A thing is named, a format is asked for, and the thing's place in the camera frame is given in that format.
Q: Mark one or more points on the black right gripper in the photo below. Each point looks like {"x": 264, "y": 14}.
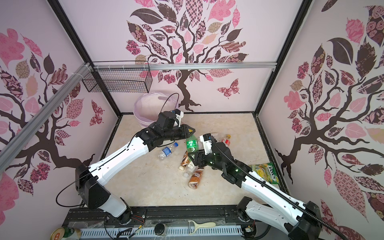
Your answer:
{"x": 200, "y": 155}

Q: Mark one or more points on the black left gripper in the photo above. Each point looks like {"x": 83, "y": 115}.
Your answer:
{"x": 186, "y": 132}

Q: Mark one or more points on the green soda bottle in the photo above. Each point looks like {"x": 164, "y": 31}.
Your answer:
{"x": 192, "y": 144}

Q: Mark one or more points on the brown milk tea bottle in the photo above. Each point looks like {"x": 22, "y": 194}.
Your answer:
{"x": 196, "y": 178}

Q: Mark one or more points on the clear white label bottle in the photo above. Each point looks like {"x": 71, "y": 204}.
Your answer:
{"x": 189, "y": 170}

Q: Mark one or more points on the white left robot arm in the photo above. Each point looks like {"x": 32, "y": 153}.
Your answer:
{"x": 91, "y": 180}

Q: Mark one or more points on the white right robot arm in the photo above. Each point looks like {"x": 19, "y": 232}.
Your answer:
{"x": 279, "y": 210}

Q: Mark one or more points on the cream waste bin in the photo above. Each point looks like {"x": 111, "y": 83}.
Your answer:
{"x": 145, "y": 122}

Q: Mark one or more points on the purple bin liner bag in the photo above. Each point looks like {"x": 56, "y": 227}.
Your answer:
{"x": 152, "y": 104}

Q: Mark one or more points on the brown coffee bottle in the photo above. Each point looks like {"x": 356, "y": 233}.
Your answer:
{"x": 186, "y": 160}

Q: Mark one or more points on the blue label water bottle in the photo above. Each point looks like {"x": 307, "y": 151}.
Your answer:
{"x": 167, "y": 151}

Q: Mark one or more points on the clear green label bottle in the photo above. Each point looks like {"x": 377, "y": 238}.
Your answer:
{"x": 217, "y": 135}

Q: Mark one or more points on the yellow cap red label bottle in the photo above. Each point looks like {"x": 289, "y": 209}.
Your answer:
{"x": 227, "y": 140}

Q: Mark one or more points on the cream vegetable peeler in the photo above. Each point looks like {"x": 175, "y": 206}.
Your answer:
{"x": 193, "y": 226}

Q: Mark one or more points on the green yellow snack bag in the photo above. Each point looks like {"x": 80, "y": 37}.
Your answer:
{"x": 267, "y": 172}

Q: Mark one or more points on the black round knob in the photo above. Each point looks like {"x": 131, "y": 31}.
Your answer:
{"x": 160, "y": 229}

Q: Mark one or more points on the green tin can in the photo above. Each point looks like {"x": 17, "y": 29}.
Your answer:
{"x": 66, "y": 233}

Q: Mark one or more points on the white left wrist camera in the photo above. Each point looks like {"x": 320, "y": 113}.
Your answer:
{"x": 177, "y": 117}

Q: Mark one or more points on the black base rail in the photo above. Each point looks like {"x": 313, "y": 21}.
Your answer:
{"x": 223, "y": 214}

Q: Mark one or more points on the black wire basket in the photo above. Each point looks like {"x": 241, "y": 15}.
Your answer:
{"x": 119, "y": 77}

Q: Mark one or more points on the aluminium frame bar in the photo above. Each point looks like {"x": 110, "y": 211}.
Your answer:
{"x": 12, "y": 149}

